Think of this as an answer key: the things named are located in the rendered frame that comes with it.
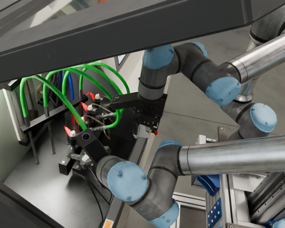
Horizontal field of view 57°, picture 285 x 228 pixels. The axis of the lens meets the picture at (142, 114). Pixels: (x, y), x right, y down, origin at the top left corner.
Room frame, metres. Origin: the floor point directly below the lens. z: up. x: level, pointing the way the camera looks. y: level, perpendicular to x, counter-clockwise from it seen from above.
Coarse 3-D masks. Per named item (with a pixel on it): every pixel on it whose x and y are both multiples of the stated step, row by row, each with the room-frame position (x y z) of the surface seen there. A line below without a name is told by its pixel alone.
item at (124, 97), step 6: (114, 96) 0.61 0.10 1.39; (120, 96) 0.61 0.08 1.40; (126, 96) 0.61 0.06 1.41; (132, 96) 0.60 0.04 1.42; (114, 102) 0.59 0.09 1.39; (120, 102) 0.58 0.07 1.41; (126, 102) 0.58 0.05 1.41; (132, 102) 0.58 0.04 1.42; (138, 102) 0.57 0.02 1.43; (114, 108) 0.58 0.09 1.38; (120, 108) 0.58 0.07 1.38
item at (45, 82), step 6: (24, 78) 0.63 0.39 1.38; (36, 78) 0.59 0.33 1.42; (42, 78) 0.58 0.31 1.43; (24, 84) 0.65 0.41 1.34; (48, 84) 0.57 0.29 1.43; (54, 90) 0.55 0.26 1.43; (60, 96) 0.54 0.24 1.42; (24, 102) 0.66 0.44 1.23; (66, 102) 0.53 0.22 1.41; (24, 108) 0.66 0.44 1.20; (72, 108) 0.52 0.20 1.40; (24, 114) 0.66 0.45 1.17; (78, 114) 0.51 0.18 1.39; (78, 120) 0.50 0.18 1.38; (84, 126) 0.49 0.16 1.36
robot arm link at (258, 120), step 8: (248, 104) 0.88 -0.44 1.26; (256, 104) 0.88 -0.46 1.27; (240, 112) 0.86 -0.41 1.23; (248, 112) 0.85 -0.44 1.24; (256, 112) 0.83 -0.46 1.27; (264, 112) 0.84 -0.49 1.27; (272, 112) 0.86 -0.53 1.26; (240, 120) 0.84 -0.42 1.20; (248, 120) 0.82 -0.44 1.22; (256, 120) 0.80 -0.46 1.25; (264, 120) 0.80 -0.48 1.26; (272, 120) 0.81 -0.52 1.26; (240, 128) 0.84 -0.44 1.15; (248, 128) 0.80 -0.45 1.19; (256, 128) 0.79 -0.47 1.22; (264, 128) 0.78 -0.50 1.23; (272, 128) 0.80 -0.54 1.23; (248, 136) 0.79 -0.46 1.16; (256, 136) 0.78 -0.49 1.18; (264, 136) 0.79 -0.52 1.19
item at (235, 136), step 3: (237, 132) 0.85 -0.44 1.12; (231, 135) 0.87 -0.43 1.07; (234, 135) 0.85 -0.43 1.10; (237, 135) 0.83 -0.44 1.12; (240, 135) 0.82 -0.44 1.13; (228, 138) 0.86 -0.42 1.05; (231, 138) 0.84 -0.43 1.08; (234, 138) 0.83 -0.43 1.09; (237, 138) 0.82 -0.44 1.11; (240, 138) 0.81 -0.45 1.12; (243, 138) 0.80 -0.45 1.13
